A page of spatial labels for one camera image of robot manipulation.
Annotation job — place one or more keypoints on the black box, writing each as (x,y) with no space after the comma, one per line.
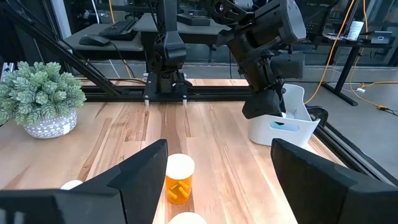
(192,20)

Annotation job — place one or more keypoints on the white plastic bin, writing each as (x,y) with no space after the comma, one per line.
(264,133)

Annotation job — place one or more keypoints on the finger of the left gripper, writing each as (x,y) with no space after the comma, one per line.
(283,99)
(262,105)

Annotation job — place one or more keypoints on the black aluminium table frame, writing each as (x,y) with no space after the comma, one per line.
(217,93)

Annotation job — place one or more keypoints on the amber bottle orange round pills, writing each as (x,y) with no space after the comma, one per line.
(187,219)

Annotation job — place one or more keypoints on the black keyboard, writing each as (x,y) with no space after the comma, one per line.
(119,29)

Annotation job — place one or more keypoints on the amber bottle yellow oval pills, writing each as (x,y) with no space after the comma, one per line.
(178,186)

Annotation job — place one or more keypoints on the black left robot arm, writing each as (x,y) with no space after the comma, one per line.
(169,46)

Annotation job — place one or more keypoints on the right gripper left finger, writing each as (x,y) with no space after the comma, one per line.
(136,193)

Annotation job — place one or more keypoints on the grey office desk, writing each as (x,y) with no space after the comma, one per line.
(90,31)

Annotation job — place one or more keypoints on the black metal desk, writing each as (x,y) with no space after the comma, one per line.
(346,68)

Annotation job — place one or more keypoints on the small grey box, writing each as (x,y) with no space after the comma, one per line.
(381,37)

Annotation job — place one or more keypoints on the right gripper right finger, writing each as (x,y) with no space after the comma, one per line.
(326,193)

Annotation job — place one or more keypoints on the green succulent in white pot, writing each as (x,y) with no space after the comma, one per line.
(40,90)

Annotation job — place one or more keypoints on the black computer mouse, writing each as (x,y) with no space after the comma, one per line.
(94,40)

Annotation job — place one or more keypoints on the white device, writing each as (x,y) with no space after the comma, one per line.
(355,30)

